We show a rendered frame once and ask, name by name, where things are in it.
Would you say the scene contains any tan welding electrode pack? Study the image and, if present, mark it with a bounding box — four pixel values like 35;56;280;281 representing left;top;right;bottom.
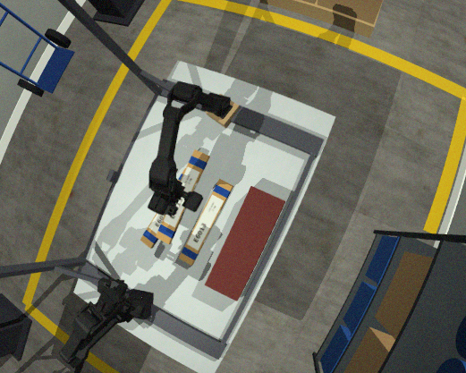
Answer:
179;179;233;266
140;168;186;249

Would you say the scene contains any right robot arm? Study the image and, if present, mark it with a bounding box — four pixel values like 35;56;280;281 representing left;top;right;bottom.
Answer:
59;278;135;369

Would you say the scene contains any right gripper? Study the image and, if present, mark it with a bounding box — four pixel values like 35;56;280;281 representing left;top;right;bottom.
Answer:
97;277;145;318

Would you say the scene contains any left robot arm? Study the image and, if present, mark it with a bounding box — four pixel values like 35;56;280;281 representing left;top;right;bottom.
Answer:
148;81;232;216

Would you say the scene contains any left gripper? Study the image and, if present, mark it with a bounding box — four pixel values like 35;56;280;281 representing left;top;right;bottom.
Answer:
170;181;203;212

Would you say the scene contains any tan cardboard box with blue bands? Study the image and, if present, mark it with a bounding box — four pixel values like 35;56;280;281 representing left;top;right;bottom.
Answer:
156;149;210;244

